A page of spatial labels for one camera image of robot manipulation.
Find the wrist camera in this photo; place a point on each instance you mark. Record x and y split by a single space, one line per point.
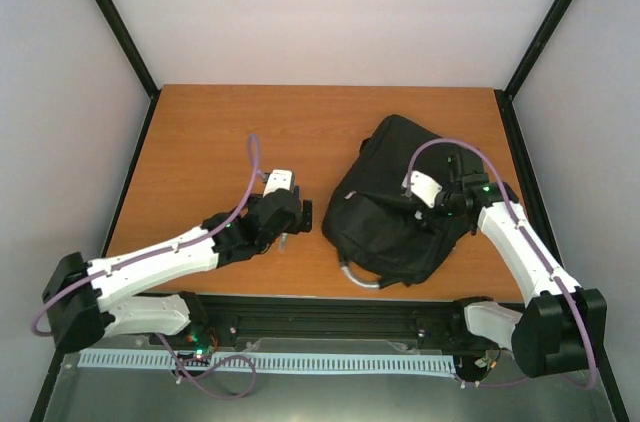
422 186
279 179

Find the black mounting rail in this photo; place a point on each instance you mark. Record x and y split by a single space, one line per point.
425 325

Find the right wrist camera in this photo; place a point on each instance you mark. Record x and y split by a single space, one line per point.
422 186

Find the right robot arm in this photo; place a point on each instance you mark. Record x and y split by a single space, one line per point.
561 328

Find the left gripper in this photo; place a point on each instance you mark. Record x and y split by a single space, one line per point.
307 217

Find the light blue cable duct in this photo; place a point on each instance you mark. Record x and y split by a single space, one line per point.
272 363

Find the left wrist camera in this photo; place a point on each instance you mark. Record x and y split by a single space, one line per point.
279 179

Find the left black frame post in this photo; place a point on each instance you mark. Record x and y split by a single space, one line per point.
119 29

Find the right black frame post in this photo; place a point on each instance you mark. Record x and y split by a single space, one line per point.
545 31

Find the black student backpack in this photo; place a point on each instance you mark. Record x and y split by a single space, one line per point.
381 236

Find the clear pen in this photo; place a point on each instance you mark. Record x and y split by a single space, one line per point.
282 242

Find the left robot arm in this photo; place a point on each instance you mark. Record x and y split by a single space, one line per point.
86 301

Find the black frame post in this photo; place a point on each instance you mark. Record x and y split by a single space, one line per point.
119 29
545 31

